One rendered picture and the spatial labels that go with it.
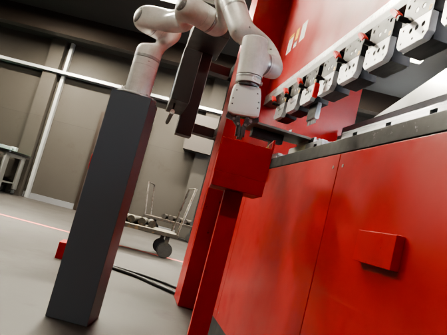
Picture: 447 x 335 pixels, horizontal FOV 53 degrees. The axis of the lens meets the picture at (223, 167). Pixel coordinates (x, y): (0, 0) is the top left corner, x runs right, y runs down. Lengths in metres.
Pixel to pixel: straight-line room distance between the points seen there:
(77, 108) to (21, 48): 1.85
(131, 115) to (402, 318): 1.44
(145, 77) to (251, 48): 0.74
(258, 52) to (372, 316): 0.86
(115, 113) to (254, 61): 0.79
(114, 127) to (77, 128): 8.14
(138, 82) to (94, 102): 8.11
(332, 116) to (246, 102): 1.70
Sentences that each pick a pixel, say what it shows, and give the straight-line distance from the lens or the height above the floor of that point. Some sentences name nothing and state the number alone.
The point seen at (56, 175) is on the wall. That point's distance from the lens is 10.13.
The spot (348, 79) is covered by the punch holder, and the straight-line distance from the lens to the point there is 1.73.
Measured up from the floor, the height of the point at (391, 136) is 0.84.
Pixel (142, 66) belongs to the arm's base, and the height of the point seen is 1.14.
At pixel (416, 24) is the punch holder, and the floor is 1.23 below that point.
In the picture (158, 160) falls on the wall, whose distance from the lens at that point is 9.63.
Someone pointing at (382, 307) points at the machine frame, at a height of 0.48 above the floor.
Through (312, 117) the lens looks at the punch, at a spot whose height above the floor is 1.11.
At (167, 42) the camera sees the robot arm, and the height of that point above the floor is 1.29.
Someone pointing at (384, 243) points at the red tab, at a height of 0.60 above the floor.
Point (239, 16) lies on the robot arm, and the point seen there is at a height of 1.24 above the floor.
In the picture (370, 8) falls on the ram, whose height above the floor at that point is 1.44.
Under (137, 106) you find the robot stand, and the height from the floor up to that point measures 0.95.
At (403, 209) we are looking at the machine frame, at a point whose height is 0.68.
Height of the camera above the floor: 0.56
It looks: 7 degrees up
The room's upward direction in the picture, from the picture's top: 15 degrees clockwise
